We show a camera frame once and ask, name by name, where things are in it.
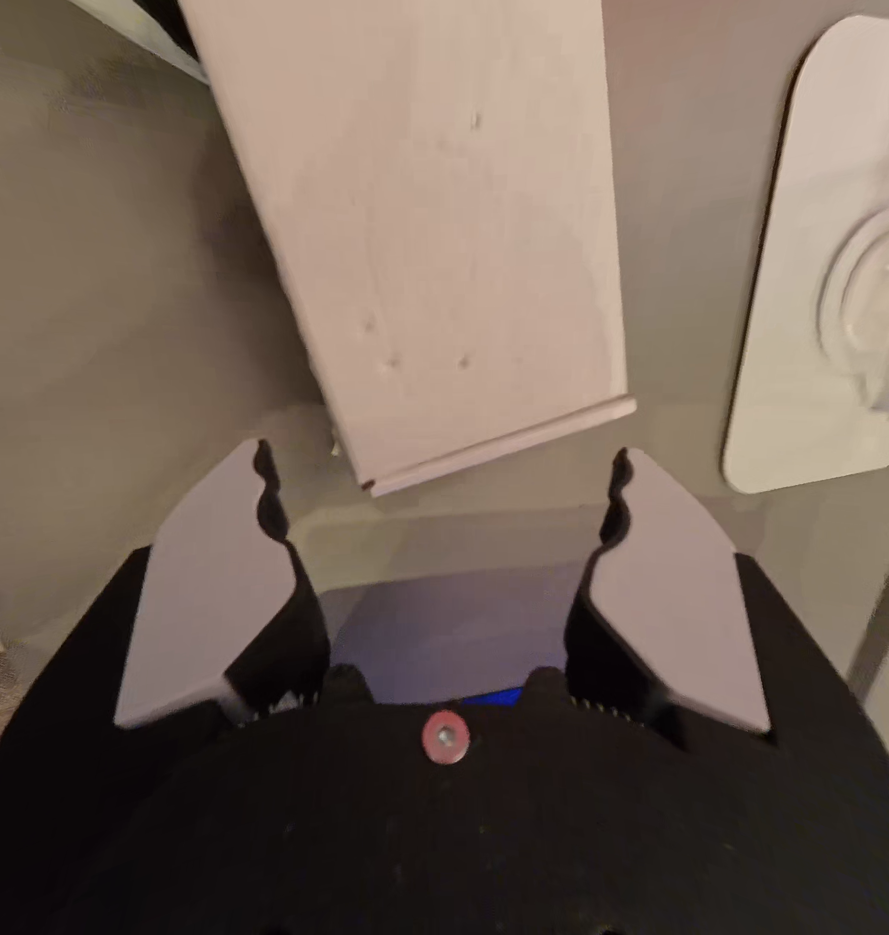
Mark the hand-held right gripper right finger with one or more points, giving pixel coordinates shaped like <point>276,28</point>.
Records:
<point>678,599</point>

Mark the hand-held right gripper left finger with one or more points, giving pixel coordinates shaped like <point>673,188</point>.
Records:
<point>196,584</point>

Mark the white cardboard box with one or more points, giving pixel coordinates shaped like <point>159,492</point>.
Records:
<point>444,241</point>

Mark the white mounting plate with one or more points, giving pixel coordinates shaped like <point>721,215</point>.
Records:
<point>788,350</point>

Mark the clear plastic mount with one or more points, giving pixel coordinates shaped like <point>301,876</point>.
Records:
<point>872,307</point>

